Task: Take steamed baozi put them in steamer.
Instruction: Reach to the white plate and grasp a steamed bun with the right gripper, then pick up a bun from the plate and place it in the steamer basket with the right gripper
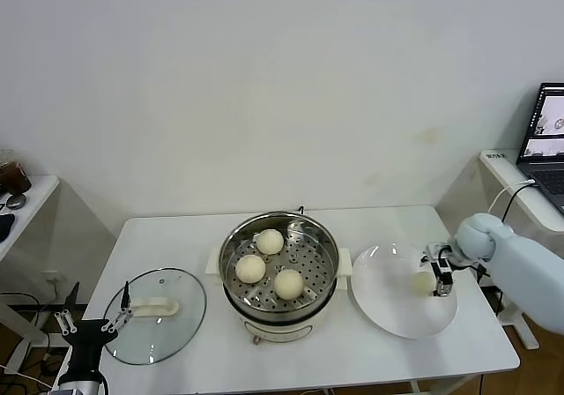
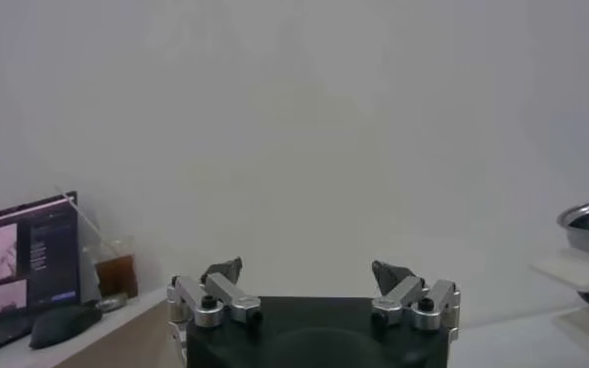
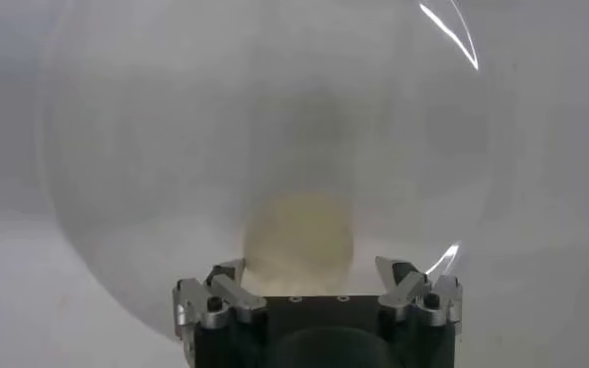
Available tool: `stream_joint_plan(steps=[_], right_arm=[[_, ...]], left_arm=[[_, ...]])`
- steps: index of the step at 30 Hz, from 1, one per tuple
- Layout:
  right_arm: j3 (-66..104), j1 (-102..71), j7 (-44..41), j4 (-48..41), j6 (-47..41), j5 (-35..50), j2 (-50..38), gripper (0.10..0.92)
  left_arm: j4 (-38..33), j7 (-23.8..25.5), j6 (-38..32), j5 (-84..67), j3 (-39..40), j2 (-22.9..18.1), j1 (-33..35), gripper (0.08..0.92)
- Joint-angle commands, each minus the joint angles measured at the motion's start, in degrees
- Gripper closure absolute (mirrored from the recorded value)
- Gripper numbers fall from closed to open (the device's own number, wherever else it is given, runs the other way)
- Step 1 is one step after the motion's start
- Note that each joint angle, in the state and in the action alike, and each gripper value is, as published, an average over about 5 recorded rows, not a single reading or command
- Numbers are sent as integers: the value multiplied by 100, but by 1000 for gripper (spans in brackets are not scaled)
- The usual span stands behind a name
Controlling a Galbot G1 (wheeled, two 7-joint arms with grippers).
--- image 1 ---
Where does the black laptop cable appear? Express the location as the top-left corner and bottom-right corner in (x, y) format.
(501, 182), (537, 224)

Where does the black floor cable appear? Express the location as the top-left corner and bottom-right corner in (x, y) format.
(0, 291), (48, 315)

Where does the white side table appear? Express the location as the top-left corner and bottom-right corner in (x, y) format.
(0, 173), (119, 363)

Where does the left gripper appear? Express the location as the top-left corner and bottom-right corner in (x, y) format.
(54, 279), (135, 385)

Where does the white laptop cable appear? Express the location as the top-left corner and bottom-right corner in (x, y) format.
(488, 178), (537, 215)

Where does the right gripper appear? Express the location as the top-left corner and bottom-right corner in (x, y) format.
(420, 242), (455, 298)

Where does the stainless steel steamer basket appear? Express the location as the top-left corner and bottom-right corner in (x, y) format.
(206, 211), (354, 317)

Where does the black laptop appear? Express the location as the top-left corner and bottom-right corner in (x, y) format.
(515, 81), (564, 218)

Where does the white electric pot base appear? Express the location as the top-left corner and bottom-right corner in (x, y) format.
(211, 262), (353, 347)

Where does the glass jar with dark contents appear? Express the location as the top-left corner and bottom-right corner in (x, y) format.
(0, 148), (33, 196)

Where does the white round plate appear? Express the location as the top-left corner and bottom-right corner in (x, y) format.
(351, 243), (459, 339)

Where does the white steamed baozi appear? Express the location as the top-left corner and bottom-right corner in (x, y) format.
(273, 268), (306, 301)
(256, 228), (285, 256)
(234, 254), (267, 285)
(411, 270), (437, 298)

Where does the flat black object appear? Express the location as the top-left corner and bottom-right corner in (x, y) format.
(0, 212), (17, 242)

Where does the white floor cable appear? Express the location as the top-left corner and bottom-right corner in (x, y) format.
(0, 368), (58, 390)

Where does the glass lid with white handle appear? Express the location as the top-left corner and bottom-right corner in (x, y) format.
(101, 266), (208, 366)

